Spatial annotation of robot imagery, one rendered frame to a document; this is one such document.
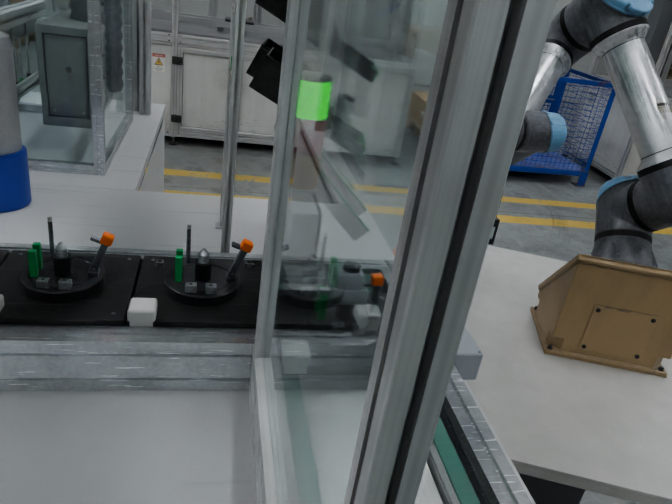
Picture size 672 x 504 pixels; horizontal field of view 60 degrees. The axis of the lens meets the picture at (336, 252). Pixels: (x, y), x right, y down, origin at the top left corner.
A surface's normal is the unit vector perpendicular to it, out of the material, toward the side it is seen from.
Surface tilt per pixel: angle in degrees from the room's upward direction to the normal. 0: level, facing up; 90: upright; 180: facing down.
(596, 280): 90
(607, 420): 0
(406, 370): 90
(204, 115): 90
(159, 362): 90
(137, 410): 0
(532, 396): 0
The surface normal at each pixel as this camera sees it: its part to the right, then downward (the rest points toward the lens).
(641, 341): -0.14, 0.42
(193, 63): 0.15, 0.45
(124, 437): 0.14, -0.89
